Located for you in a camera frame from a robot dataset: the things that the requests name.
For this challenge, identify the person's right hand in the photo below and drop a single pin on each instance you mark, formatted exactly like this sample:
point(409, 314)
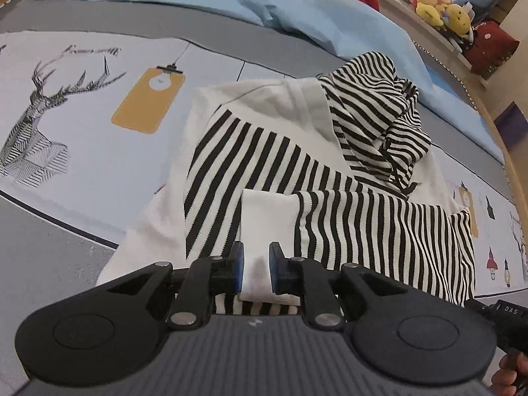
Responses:
point(513, 373)

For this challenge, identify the yellow plush toy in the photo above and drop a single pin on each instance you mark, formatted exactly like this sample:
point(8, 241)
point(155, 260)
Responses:
point(458, 16)
point(431, 6)

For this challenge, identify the purple box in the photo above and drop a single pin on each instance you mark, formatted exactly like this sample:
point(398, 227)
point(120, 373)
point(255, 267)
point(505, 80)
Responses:
point(511, 121)

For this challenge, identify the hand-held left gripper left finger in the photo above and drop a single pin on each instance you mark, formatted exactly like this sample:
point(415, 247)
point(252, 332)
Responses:
point(237, 268)

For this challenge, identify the wooden bed frame ledge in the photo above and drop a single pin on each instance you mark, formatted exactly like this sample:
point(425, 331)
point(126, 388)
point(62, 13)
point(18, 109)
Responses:
point(437, 33)

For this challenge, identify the grey printed bed sheet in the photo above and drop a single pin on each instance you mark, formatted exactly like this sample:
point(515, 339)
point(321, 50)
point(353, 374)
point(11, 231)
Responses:
point(82, 132)

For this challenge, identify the black and white striped hoodie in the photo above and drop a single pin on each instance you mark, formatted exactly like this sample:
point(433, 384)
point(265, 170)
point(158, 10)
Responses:
point(330, 181)

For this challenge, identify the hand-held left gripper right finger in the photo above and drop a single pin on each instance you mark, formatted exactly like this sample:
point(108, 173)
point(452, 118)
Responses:
point(274, 268)

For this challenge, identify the dark red cushion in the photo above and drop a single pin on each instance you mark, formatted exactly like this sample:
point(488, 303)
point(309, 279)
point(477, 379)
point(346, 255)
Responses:
point(493, 49)

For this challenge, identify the light blue blanket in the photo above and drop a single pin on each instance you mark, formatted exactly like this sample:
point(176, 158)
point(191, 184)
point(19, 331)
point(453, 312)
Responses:
point(288, 8)

